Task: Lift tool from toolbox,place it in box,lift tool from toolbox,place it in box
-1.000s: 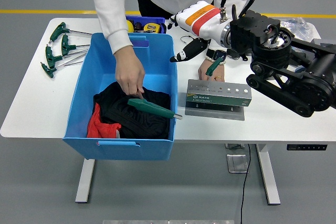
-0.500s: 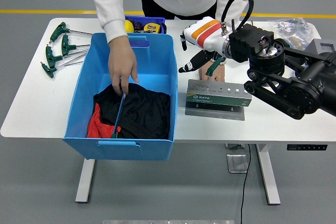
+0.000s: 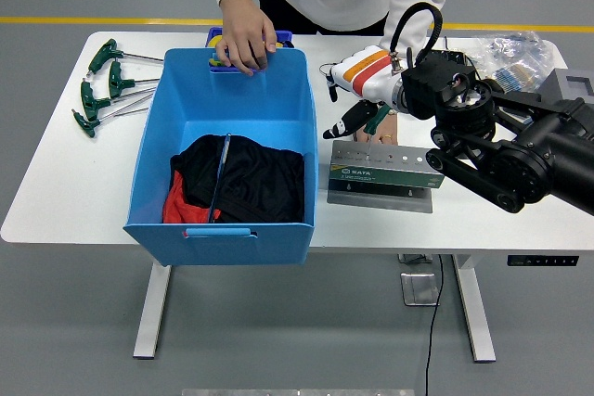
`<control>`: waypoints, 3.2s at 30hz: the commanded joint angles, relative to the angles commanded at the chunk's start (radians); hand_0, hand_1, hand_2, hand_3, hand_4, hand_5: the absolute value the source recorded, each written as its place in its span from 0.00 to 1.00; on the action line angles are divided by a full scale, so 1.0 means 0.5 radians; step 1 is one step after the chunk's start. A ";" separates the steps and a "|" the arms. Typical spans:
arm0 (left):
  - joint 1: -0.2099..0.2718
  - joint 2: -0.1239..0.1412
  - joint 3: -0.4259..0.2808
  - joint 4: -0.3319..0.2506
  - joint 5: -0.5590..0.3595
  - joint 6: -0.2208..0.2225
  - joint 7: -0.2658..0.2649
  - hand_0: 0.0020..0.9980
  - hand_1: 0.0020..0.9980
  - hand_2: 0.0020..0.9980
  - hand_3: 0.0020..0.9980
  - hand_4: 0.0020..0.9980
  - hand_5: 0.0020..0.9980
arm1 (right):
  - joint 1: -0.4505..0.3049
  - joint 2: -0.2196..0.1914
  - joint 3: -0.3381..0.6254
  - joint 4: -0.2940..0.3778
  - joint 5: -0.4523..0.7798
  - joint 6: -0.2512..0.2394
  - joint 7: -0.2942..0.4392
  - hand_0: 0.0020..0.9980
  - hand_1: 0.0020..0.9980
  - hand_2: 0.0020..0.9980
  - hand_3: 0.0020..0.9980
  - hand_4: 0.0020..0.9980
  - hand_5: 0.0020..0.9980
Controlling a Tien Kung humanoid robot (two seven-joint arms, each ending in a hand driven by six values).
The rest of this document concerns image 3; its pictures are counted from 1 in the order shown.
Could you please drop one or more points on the yellow ball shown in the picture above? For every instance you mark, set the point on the yellow ball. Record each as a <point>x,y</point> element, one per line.
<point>214,42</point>

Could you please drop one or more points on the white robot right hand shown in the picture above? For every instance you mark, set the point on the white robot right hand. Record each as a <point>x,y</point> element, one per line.
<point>366,73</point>

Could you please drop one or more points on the large blue plastic bin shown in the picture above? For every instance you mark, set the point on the large blue plastic bin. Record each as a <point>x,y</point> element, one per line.
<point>232,99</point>

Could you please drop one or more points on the small silver floor bracket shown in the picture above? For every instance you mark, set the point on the small silver floor bracket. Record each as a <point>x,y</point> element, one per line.
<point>414,258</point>

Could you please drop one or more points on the small dark blue bin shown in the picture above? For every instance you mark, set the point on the small dark blue bin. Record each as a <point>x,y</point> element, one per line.
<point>285,36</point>

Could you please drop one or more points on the yellow tape measure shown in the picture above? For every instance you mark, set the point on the yellow tape measure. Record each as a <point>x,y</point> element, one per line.
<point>278,45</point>

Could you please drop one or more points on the person's right hand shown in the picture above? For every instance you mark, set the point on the person's right hand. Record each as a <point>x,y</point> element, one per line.
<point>246,29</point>

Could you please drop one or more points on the black table control panel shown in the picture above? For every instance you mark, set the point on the black table control panel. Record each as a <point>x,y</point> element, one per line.
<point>543,260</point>

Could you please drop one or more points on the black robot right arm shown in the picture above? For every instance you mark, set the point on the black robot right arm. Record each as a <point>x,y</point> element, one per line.
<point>533,155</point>

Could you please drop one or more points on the grey square block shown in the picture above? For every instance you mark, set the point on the grey square block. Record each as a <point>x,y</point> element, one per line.
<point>557,85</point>

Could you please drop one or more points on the white table leg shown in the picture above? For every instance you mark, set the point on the white table leg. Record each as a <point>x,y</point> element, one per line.
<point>151,317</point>
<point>473,312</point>

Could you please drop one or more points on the person's left hand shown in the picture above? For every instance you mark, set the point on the person's left hand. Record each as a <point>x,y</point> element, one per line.
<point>387,129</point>

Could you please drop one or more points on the red cloth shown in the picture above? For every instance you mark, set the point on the red cloth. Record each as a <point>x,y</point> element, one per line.
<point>176,206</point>

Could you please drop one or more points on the black cloth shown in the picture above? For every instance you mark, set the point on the black cloth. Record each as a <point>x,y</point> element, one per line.
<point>264,182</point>

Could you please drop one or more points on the clear plastic bag of parts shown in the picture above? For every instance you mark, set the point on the clear plastic bag of parts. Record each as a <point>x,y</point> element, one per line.
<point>515,50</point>

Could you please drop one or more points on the grey green hex key rack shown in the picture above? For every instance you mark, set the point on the grey green hex key rack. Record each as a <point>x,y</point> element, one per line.
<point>385,175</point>

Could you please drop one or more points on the silver floor socket plate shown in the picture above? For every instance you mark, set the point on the silver floor socket plate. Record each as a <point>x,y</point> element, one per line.
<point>420,289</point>

